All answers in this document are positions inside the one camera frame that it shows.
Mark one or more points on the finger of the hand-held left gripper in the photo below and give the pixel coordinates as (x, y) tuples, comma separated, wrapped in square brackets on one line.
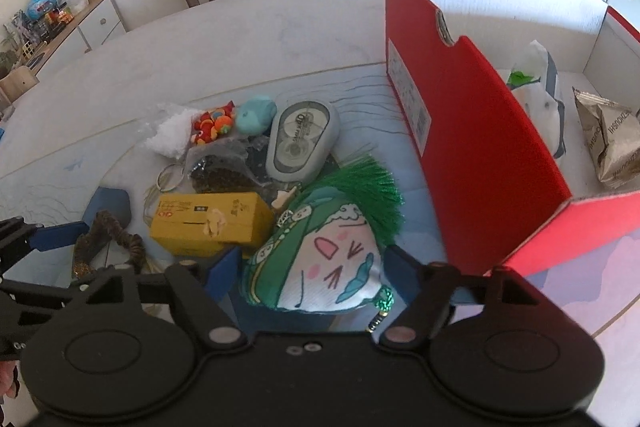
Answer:
[(55, 237), (30, 296)]

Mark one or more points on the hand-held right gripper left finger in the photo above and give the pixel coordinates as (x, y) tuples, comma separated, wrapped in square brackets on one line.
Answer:
[(222, 274)]

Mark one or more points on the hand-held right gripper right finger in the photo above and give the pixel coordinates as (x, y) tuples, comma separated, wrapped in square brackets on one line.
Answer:
[(400, 267)]

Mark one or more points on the green tasselled plush doll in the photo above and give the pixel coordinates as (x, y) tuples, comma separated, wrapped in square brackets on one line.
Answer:
[(310, 257)]

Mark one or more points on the red cardboard box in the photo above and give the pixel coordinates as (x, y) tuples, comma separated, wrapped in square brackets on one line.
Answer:
[(450, 117)]

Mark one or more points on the yellow cardboard box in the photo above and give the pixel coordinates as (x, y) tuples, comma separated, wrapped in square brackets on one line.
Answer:
[(200, 222)]

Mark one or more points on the blue printed table mat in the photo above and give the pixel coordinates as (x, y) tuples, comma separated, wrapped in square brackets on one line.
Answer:
[(100, 167)]

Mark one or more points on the clear bag of dark beads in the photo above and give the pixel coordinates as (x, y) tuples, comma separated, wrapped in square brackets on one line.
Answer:
[(220, 177)]

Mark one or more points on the small beige charm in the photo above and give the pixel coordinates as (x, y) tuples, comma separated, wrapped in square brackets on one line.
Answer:
[(286, 199)]

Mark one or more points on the white crumpled plastic bag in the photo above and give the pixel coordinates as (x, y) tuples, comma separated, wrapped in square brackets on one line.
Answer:
[(170, 134)]

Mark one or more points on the small teal plush toy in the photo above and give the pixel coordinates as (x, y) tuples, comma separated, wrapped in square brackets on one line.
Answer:
[(255, 116)]

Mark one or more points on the pile of small toys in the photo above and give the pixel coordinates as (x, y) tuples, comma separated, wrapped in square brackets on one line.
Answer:
[(50, 27)]

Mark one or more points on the white toy in box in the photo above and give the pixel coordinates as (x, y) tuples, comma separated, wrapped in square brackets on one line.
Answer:
[(537, 107)]

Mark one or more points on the white wooden sideboard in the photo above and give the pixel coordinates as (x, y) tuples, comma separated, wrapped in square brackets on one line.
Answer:
[(100, 24)]

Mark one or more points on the blue round toy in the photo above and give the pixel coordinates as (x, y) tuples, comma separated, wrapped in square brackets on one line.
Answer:
[(42, 4)]

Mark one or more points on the gold foil snack packet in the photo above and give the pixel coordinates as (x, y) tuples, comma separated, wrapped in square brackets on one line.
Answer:
[(610, 137)]

